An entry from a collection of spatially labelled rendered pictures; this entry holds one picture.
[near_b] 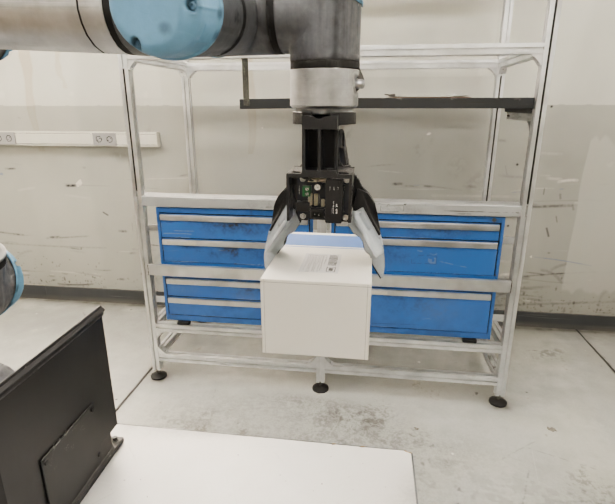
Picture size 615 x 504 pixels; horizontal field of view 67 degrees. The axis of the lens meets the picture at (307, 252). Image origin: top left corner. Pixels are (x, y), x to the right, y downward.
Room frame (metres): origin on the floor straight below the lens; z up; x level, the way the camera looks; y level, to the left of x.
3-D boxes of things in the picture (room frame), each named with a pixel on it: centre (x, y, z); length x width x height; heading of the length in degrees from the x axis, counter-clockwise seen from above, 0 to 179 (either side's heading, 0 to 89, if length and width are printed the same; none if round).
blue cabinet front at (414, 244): (1.93, -0.46, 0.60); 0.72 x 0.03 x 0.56; 82
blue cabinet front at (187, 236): (2.03, 0.33, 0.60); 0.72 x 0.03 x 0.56; 82
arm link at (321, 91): (0.54, -0.02, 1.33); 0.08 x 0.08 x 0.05
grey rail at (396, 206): (2.01, -0.07, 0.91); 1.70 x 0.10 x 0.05; 82
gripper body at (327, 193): (0.54, -0.02, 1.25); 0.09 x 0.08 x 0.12; 172
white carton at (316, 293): (0.57, -0.02, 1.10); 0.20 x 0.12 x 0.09; 172
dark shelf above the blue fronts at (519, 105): (2.17, -0.34, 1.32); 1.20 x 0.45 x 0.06; 82
